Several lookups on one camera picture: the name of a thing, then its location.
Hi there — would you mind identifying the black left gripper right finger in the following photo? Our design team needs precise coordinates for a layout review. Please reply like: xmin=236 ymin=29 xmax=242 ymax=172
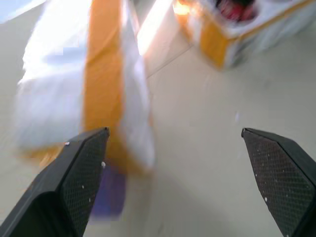
xmin=241 ymin=127 xmax=316 ymax=237

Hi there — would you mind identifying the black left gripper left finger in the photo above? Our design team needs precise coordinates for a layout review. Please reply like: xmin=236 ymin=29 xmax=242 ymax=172
xmin=0 ymin=126 xmax=111 ymax=237

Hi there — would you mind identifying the white box with yellow tape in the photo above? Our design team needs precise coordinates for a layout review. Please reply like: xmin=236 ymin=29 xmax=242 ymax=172
xmin=14 ymin=0 xmax=156 ymax=173

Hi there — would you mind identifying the white crate with yellow tape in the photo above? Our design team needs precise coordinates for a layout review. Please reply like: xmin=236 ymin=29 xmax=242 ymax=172
xmin=172 ymin=0 xmax=316 ymax=71

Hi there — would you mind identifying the red cola bottle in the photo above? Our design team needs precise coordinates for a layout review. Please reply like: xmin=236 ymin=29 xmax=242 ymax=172
xmin=217 ymin=0 xmax=260 ymax=22

